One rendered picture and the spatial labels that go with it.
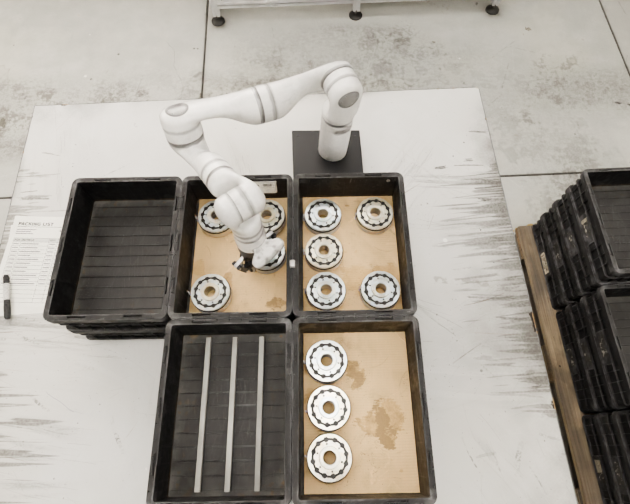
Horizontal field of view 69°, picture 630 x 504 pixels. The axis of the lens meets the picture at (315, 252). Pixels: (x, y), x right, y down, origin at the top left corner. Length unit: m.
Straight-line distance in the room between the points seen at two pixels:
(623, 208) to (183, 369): 1.63
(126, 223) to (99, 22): 2.11
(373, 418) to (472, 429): 0.30
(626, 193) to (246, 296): 1.48
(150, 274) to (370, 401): 0.67
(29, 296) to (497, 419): 1.37
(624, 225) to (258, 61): 2.01
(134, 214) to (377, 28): 2.07
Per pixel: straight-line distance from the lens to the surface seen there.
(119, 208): 1.45
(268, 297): 1.23
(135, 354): 1.41
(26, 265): 1.65
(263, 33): 3.04
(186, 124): 1.15
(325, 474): 1.14
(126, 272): 1.35
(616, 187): 2.08
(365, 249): 1.28
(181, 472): 1.21
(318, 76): 1.26
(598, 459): 2.06
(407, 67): 2.86
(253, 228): 1.01
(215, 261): 1.29
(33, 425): 1.50
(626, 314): 2.01
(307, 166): 1.46
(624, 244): 1.97
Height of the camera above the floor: 1.99
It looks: 67 degrees down
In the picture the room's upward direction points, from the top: 1 degrees counter-clockwise
